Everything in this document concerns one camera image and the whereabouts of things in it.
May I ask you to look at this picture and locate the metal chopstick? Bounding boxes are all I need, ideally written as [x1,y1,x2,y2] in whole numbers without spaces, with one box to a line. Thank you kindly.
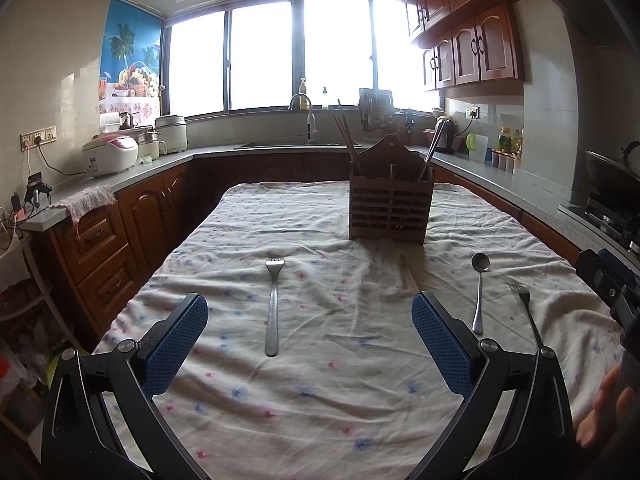
[416,116,447,182]

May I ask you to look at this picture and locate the kitchen faucet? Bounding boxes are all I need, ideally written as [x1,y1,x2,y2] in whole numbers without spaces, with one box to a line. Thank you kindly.
[287,91,318,146]

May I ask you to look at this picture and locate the person right hand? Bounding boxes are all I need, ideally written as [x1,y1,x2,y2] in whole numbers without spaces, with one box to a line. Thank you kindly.
[576,364,634,448]

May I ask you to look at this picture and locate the silver fork right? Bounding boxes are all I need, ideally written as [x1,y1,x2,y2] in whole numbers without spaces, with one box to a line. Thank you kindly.
[508,283,544,349]

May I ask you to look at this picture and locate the silver fork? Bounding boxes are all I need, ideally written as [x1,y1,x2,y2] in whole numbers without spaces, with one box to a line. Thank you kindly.
[508,283,544,349]
[265,258,285,358]

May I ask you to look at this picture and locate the black wok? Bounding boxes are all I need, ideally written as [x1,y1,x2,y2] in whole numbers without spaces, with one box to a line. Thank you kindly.
[585,140,639,202]

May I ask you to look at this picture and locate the silver spoon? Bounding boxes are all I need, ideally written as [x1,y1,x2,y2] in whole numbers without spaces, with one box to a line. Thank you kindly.
[471,252,490,336]

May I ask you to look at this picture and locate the green lid container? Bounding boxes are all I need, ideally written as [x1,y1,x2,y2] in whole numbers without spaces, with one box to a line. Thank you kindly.
[465,133,477,153]

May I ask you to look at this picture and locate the white floral tablecloth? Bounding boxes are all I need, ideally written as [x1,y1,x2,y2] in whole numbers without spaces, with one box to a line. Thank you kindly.
[98,182,622,479]

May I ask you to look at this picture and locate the pink cloth on counter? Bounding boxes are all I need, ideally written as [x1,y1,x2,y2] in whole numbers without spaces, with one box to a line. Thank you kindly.
[51,185,116,226]

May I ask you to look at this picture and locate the stainless electric kettle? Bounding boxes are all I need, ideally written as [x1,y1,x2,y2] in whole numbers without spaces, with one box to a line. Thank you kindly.
[435,115,457,154]

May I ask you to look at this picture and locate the silver fork left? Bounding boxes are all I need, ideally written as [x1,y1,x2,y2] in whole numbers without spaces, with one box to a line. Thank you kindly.
[265,258,285,358]

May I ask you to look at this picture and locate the wooden utensil holder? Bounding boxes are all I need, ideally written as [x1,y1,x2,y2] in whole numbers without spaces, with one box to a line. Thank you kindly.
[349,136,435,245]

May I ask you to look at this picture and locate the white pink rice cooker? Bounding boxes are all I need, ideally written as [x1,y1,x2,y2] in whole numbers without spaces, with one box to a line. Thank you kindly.
[81,133,139,177]

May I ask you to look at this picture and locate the dish drying rack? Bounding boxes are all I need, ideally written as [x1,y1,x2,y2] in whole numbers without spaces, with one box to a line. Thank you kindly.
[358,88,416,134]

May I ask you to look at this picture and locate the white cooker pot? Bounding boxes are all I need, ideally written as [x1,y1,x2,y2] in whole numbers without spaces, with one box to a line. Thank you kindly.
[155,115,188,154]

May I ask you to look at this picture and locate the upper wooden cabinets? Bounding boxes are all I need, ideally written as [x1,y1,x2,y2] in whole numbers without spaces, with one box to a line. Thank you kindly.
[400,0,524,90]

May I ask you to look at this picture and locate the tropical fruit poster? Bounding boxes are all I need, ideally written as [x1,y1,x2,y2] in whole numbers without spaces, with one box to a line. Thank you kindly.
[99,0,164,126]

